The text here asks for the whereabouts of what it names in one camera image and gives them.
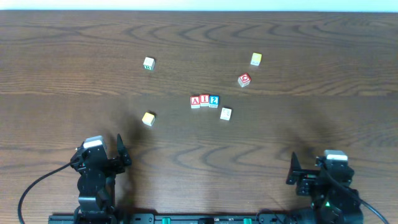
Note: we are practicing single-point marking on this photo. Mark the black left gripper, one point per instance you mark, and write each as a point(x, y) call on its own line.
point(111, 163)

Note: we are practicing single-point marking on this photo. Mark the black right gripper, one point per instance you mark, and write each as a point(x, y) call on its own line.
point(305, 175)

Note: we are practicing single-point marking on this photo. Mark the red letter A block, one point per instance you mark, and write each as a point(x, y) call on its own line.
point(195, 102)

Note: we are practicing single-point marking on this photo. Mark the red letter I block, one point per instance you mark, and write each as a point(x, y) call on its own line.
point(204, 100)

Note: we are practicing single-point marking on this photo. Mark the blue number 2 block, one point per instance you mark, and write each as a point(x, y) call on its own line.
point(214, 101)

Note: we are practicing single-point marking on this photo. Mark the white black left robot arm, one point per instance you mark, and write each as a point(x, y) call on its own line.
point(97, 201)

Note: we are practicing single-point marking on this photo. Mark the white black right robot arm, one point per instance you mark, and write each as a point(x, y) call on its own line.
point(331, 197)

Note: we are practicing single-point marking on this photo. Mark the yellow number 2 block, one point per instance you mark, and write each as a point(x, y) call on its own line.
point(148, 119)

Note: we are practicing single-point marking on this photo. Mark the white blue-sided block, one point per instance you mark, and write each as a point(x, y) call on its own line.
point(225, 114)

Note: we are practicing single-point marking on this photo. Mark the green letter R block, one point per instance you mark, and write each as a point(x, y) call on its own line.
point(149, 63)

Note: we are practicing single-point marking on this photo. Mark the red letter Q block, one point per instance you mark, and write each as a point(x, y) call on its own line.
point(244, 80)

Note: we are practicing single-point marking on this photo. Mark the yellow far block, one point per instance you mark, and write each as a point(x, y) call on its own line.
point(256, 59)

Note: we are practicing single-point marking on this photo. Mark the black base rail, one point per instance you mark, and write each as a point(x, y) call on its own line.
point(148, 218)

